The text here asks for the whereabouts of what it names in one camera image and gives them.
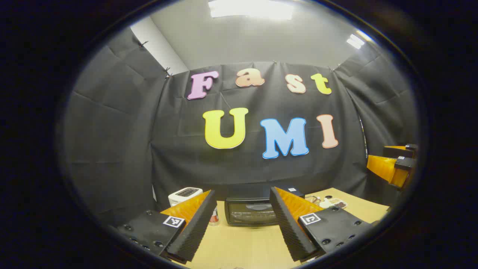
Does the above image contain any black electric oven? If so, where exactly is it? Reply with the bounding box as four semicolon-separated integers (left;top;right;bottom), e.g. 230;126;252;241
224;183;305;227

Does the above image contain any white divided dish with beans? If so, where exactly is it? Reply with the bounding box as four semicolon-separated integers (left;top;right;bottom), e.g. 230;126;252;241
325;198;348;210

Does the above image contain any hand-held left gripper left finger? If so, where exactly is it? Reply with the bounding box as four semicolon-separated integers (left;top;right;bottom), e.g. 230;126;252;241
112;190;218;264

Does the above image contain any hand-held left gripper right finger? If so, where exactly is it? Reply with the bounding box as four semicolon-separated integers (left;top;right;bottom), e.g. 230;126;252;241
269;186;378;263

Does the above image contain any small ceiling light panel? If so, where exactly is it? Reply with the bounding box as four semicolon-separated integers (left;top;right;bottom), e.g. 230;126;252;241
346;34;366;50

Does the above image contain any large ceiling light panel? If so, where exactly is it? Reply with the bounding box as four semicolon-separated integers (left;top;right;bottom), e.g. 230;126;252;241
208;0;295;20

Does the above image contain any black backdrop cloth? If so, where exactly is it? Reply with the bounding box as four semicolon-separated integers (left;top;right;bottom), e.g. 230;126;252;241
62;28;419;225

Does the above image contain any white toaster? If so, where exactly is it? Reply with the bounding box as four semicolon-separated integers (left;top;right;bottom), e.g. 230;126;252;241
168;187;203;207

